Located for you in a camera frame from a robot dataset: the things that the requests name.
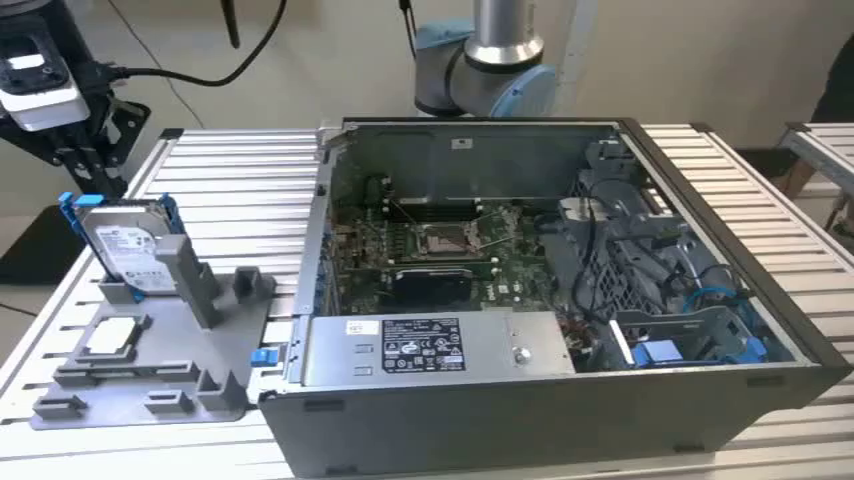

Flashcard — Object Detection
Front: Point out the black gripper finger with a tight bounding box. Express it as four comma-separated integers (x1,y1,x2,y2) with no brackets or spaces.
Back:
52,148,108,196
86,102,152,197

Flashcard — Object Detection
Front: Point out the hard disk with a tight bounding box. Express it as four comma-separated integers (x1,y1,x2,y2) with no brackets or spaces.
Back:
58,192,186,305

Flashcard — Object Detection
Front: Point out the grey metal disk bay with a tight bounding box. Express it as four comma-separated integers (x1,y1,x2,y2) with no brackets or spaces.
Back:
538,167,802,374

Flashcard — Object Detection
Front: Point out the black stand with base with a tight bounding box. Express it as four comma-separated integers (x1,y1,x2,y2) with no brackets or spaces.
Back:
0,164,128,286

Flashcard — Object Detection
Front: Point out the black antenna rod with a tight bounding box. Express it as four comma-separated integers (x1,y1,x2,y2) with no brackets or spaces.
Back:
219,0,242,50

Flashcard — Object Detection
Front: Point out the silver CPU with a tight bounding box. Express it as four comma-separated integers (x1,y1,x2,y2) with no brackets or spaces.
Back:
87,316,147,355

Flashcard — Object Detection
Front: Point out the grey parts rack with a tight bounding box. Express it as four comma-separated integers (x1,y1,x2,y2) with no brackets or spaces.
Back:
30,234,297,431

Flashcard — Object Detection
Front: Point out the black RAM slot row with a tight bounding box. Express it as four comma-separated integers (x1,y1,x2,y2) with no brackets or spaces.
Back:
385,197,486,224

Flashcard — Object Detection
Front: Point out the CPU socket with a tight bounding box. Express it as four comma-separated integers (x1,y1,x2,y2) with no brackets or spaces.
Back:
411,222,487,260

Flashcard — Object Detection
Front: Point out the silver power supply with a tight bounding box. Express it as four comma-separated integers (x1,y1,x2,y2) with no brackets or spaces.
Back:
298,310,579,390

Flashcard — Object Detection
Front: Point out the black graphics card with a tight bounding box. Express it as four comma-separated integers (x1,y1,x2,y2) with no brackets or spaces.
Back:
389,266,474,310

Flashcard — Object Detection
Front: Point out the metal socket cover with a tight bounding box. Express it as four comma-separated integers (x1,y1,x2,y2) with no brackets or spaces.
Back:
466,202,523,251

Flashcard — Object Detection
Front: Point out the green motherboard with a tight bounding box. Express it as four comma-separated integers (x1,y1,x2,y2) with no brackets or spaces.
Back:
326,197,566,317

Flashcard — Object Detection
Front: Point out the open grey PC case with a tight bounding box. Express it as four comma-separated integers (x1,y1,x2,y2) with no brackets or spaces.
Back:
257,116,854,479

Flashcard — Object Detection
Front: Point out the blue carrier in bay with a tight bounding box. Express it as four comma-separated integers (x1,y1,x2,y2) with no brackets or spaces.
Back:
630,341,688,362

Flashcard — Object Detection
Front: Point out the metal slat side table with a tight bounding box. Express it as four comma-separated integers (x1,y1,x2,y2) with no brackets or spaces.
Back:
777,121,854,201

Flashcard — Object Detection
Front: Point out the person in dark clothing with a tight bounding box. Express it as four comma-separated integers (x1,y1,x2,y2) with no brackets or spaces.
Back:
809,37,854,126

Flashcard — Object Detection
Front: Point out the thick black gripper cable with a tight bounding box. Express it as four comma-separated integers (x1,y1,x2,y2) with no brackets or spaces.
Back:
99,0,290,86

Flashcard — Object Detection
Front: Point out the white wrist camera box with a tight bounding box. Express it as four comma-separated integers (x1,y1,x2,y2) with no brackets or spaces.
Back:
0,19,92,134

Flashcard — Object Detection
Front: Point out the wire locking lever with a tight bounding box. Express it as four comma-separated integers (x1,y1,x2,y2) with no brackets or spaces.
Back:
393,198,430,228

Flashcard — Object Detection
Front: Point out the thin black hanging cable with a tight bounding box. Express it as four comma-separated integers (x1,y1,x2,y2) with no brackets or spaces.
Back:
397,0,419,57

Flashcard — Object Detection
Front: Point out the white wall conduit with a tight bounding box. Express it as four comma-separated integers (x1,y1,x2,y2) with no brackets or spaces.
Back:
563,0,597,124

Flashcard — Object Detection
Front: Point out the black wire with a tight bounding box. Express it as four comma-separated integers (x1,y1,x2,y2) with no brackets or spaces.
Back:
570,197,606,321

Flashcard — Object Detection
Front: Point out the blue wire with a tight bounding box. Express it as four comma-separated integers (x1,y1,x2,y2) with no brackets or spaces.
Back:
680,282,760,329

